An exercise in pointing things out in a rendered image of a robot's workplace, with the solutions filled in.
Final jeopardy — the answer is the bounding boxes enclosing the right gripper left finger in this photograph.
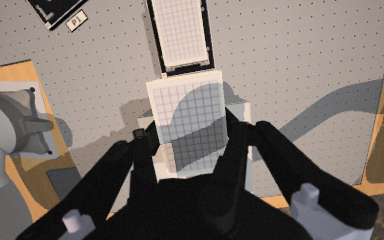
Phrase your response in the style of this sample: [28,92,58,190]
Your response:
[15,120,164,240]

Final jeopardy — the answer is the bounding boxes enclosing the black rectangular nest pad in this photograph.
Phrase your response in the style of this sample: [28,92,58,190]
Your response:
[27,0,88,31]

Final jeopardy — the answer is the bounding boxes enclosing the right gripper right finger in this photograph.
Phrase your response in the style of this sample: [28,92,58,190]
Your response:
[198,107,379,240]

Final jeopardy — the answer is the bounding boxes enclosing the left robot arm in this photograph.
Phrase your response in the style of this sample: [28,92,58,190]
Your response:
[0,89,50,240]

